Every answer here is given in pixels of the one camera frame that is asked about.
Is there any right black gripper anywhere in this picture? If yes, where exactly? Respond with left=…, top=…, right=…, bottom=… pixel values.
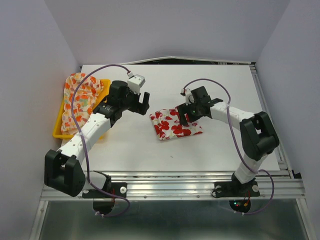
left=176, top=99, right=201, bottom=126

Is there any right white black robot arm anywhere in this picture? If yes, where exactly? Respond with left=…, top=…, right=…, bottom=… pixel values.
left=177, top=86, right=280, bottom=197

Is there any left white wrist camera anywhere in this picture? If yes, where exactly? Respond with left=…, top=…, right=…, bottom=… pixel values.
left=127, top=72, right=146, bottom=95

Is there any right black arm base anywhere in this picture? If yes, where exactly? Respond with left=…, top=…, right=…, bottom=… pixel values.
left=211, top=181, right=260, bottom=198

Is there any white red poppy skirt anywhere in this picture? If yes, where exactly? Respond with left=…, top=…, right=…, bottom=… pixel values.
left=149, top=108, right=203, bottom=141

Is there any orange floral skirt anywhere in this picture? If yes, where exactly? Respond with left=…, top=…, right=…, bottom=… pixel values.
left=60, top=72, right=105, bottom=135

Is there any aluminium frame rail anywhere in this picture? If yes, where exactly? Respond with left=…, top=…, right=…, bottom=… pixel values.
left=41, top=171, right=306, bottom=201

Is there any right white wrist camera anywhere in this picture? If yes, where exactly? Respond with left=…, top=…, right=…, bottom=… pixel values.
left=180, top=88, right=195, bottom=105

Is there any yellow plastic tray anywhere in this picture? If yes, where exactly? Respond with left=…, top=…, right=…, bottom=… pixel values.
left=52, top=79, right=111, bottom=140

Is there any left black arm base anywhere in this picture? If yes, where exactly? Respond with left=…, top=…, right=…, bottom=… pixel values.
left=82, top=182, right=128, bottom=199

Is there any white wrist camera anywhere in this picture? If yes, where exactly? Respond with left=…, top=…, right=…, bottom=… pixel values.
left=180, top=88, right=195, bottom=105
left=127, top=72, right=146, bottom=95

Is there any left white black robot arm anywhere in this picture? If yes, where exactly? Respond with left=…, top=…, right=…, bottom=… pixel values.
left=44, top=75, right=150, bottom=197

